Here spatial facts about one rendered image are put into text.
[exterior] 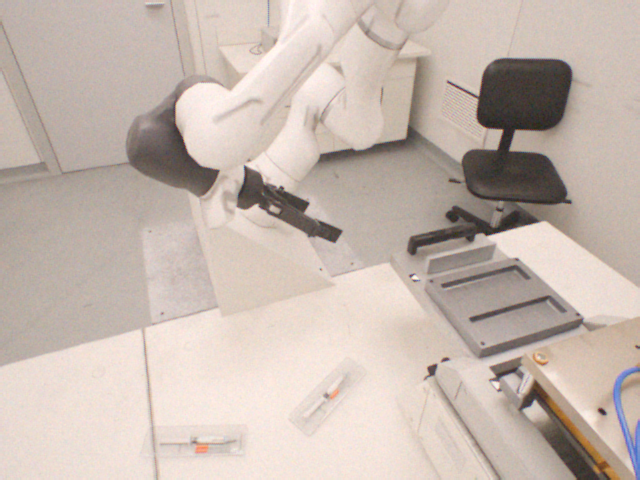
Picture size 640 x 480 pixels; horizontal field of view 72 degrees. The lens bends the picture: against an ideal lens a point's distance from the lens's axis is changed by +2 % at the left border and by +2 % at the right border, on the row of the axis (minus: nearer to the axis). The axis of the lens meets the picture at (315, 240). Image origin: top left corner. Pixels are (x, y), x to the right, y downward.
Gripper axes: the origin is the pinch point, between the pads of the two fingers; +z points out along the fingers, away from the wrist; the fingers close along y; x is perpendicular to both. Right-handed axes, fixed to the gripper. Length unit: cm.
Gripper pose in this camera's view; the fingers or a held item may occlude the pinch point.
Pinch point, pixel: (317, 219)
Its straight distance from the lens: 89.1
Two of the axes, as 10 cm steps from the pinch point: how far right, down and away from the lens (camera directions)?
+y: -4.8, -4.6, 7.5
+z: 7.2, 2.8, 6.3
